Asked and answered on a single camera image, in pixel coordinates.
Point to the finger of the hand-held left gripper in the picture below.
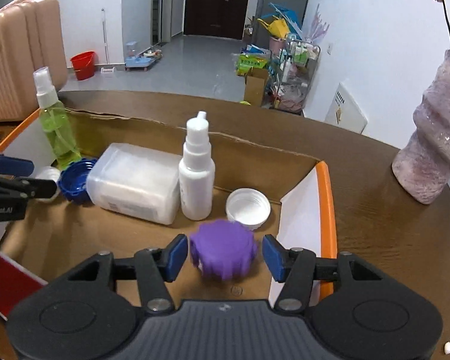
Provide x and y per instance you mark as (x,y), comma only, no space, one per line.
(33,189)
(15,167)

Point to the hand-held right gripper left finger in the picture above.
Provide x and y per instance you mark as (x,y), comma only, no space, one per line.
(176,257)

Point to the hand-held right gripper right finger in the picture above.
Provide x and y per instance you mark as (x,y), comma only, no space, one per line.
(273,258)

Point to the small white lid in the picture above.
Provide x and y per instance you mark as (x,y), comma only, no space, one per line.
(48,172)

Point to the blue ribbed cap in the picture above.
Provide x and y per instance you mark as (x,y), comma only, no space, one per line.
(73,183)

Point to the purple ribbed cap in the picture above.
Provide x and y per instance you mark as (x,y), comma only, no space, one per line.
(223,249)

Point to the white ribbed lid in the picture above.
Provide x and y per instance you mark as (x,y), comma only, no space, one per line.
(247,210)

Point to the green spray bottle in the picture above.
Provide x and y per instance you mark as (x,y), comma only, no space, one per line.
(58,131)

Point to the white red lint brush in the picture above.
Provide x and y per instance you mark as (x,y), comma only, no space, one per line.
(7,281)

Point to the white spray bottle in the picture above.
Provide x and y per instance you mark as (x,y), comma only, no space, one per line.
(197,183)

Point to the orange cardboard box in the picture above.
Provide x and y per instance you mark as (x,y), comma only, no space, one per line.
(97,240)

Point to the translucent white plastic container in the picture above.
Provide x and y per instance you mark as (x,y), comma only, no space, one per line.
(135,183)

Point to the pink hard suitcase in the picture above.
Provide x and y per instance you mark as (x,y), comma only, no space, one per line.
(22,63)

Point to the red bucket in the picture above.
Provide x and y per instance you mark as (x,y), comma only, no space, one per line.
(83,65)

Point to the white mop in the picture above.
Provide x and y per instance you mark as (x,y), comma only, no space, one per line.
(107,70)

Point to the blue pet feeder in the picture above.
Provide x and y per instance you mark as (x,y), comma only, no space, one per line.
(133,60)

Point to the brown floor carton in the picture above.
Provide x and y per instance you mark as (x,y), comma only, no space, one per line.
(255,90)

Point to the green bag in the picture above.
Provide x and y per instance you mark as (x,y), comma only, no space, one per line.
(251,62)

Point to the pink textured vase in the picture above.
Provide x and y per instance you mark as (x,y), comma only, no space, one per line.
(431,138)

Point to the yellow watering can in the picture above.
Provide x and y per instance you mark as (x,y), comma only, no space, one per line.
(277,28)

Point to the purple dried flower bundle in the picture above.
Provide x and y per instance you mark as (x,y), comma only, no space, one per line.
(318,26)

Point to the dark brown door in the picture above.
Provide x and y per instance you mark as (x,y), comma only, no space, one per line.
(210,15)

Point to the blue folding rack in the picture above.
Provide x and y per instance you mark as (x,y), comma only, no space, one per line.
(285,10)

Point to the white wall socket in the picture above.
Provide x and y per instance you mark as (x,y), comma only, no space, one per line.
(330,48)

